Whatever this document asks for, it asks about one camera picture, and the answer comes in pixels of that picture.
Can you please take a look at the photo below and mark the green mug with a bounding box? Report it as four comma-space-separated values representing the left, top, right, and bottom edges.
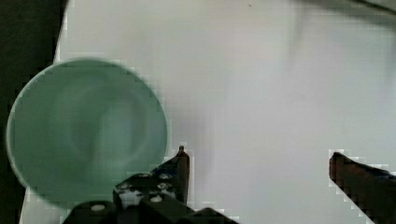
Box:
6, 58, 168, 208

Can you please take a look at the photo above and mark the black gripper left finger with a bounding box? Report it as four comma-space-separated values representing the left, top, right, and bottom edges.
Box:
63, 147, 239, 224

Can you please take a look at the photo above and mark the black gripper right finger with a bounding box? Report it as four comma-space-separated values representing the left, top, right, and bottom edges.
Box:
329, 152, 396, 224

